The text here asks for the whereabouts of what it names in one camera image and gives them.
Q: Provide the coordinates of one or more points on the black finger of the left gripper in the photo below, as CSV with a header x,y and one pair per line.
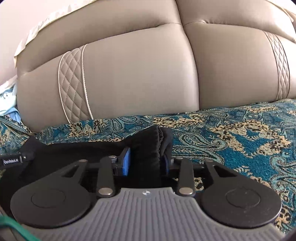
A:
x,y
11,160

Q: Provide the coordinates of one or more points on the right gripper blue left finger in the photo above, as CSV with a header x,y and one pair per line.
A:
x,y
110,167

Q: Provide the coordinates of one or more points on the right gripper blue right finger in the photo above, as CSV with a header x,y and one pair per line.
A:
x,y
179,176

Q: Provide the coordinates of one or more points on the black pants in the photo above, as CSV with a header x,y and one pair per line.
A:
x,y
150,151

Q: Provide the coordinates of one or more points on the light blue clothes pile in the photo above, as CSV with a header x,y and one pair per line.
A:
x,y
9,103

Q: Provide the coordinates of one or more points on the teal paisley sofa cover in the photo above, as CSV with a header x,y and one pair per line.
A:
x,y
256,140

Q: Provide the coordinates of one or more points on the beige leather sofa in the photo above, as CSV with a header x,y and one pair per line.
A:
x,y
115,58

